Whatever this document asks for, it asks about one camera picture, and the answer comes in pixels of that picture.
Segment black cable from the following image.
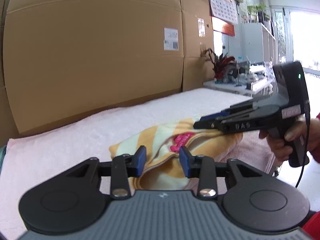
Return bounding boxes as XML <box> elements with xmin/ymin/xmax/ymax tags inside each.
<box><xmin>295</xmin><ymin>100</ymin><xmax>312</xmax><ymax>188</ymax></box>

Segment pink fleece blanket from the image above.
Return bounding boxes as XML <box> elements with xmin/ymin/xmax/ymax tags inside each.
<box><xmin>0</xmin><ymin>87</ymin><xmax>275</xmax><ymax>235</ymax></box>

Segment orange white striped shirt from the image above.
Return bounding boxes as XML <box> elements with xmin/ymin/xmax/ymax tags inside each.
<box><xmin>109</xmin><ymin>117</ymin><xmax>244</xmax><ymax>190</ymax></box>

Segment white table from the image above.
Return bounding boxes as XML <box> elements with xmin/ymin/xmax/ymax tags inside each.
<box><xmin>203</xmin><ymin>79</ymin><xmax>275</xmax><ymax>98</ymax></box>

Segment white label with square code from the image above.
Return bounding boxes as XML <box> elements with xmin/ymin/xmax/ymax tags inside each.
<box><xmin>164</xmin><ymin>39</ymin><xmax>179</xmax><ymax>51</ymax></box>

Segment red jacket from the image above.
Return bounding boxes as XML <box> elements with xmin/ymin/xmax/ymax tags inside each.
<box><xmin>301</xmin><ymin>210</ymin><xmax>320</xmax><ymax>240</ymax></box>

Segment cardboard box with tape strips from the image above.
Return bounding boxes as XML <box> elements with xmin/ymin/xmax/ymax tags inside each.
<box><xmin>177</xmin><ymin>0</ymin><xmax>216</xmax><ymax>92</ymax></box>

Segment green potted plants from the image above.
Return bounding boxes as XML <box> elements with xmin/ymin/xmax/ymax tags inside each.
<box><xmin>246</xmin><ymin>3</ymin><xmax>270</xmax><ymax>23</ymax></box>

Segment white text shipping label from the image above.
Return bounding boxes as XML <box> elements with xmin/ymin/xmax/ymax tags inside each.
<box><xmin>164</xmin><ymin>27</ymin><xmax>179</xmax><ymax>40</ymax></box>

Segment large labelled cardboard box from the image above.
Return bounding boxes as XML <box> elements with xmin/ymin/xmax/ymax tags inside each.
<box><xmin>2</xmin><ymin>0</ymin><xmax>186</xmax><ymax>138</ymax></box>

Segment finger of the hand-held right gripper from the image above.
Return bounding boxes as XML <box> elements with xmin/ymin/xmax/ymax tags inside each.
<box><xmin>200</xmin><ymin>99</ymin><xmax>257</xmax><ymax>122</ymax></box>
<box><xmin>194</xmin><ymin>118</ymin><xmax>226</xmax><ymax>132</ymax></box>

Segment white shelf cabinet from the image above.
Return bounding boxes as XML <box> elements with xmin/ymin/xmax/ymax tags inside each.
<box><xmin>241</xmin><ymin>22</ymin><xmax>277</xmax><ymax>65</ymax></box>

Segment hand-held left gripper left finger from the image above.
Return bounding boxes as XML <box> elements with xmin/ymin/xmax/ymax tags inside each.
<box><xmin>65</xmin><ymin>145</ymin><xmax>147</xmax><ymax>200</ymax></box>

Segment cardboard box with brown patch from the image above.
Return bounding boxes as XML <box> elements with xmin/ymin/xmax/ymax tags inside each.
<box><xmin>0</xmin><ymin>0</ymin><xmax>20</xmax><ymax>147</ymax></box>

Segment red wall board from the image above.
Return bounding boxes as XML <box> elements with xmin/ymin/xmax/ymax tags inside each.
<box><xmin>212</xmin><ymin>16</ymin><xmax>235</xmax><ymax>37</ymax></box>

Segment grey sealing machine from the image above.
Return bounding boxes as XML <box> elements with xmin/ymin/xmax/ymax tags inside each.
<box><xmin>231</xmin><ymin>61</ymin><xmax>265</xmax><ymax>80</ymax></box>

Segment glass door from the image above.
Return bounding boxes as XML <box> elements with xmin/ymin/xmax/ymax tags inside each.
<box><xmin>274</xmin><ymin>6</ymin><xmax>320</xmax><ymax>77</ymax></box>

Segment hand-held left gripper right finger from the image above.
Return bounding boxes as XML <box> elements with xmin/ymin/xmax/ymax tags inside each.
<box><xmin>179</xmin><ymin>146</ymin><xmax>263</xmax><ymax>200</ymax></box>

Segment person's right hand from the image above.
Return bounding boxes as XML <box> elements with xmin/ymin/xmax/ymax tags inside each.
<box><xmin>259</xmin><ymin>119</ymin><xmax>320</xmax><ymax>164</ymax></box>

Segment wall calendar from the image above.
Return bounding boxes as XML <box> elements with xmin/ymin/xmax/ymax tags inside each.
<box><xmin>205</xmin><ymin>0</ymin><xmax>238</xmax><ymax>25</ymax></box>

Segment red leaf potted plant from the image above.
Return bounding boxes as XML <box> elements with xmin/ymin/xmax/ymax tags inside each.
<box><xmin>204</xmin><ymin>48</ymin><xmax>237</xmax><ymax>83</ymax></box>

